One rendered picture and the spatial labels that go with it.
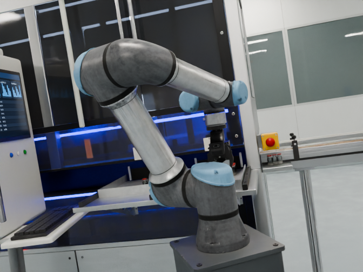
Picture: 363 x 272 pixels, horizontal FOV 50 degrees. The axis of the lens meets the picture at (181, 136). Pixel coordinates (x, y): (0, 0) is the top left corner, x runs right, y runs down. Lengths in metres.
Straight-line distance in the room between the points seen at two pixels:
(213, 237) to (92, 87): 0.51
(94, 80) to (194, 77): 0.26
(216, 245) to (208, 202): 0.12
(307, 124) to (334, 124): 0.40
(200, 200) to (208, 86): 0.32
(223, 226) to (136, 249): 0.94
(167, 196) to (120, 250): 0.89
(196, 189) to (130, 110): 0.28
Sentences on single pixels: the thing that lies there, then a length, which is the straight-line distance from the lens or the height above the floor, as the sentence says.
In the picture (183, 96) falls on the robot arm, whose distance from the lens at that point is 1.27.
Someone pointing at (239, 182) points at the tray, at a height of 0.91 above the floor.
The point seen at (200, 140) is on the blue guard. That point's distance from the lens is 1.77.
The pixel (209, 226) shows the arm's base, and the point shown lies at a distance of 1.09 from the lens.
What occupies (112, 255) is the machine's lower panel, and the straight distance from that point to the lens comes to 2.03.
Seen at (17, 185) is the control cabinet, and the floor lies 0.98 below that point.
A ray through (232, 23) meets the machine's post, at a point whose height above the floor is 1.53.
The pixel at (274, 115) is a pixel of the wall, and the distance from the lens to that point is 6.35.
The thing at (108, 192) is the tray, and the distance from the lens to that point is 1.65.
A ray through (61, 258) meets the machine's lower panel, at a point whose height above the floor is 0.54.
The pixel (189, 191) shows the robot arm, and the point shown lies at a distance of 1.10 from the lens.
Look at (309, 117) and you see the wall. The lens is 6.39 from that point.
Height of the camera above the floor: 1.18
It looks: 3 degrees down
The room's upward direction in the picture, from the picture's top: 9 degrees counter-clockwise
